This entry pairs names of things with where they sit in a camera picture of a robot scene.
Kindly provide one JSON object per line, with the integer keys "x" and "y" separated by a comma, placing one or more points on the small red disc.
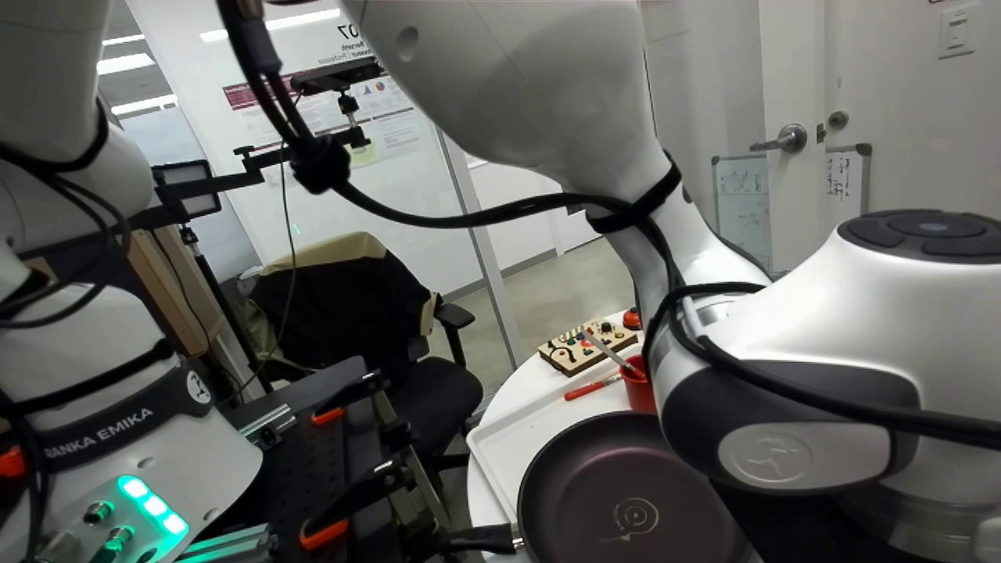
{"x": 634, "y": 317}

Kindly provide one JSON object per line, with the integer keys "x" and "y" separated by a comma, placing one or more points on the black work table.
{"x": 283, "y": 479}

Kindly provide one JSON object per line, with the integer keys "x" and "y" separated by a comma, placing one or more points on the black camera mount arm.
{"x": 189, "y": 189}

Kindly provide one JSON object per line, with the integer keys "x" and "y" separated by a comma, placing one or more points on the white light switch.
{"x": 954, "y": 32}

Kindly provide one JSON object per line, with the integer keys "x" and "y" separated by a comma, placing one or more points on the white paper notice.
{"x": 845, "y": 189}

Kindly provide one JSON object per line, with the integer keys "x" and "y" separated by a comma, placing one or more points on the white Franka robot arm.
{"x": 792, "y": 314}

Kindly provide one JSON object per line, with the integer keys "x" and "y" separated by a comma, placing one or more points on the small standing whiteboard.
{"x": 742, "y": 209}

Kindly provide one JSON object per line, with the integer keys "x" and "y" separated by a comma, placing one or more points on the cream jacket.
{"x": 345, "y": 252}

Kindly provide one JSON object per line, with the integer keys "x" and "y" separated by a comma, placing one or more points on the white plastic tray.
{"x": 522, "y": 427}

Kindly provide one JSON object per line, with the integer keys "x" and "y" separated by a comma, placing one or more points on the dark nonstick frying pan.
{"x": 613, "y": 503}

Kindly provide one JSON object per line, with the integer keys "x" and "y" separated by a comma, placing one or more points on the paper poster with pink header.
{"x": 253, "y": 96}

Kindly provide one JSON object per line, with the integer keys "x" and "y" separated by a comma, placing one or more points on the brown wooden board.
{"x": 159, "y": 291}

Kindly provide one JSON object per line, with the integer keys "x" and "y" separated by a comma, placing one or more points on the silver deadbolt knob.
{"x": 834, "y": 122}

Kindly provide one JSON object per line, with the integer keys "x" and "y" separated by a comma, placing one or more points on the wooden button toy board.
{"x": 587, "y": 345}

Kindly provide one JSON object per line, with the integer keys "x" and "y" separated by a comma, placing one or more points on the black office chair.
{"x": 345, "y": 314}

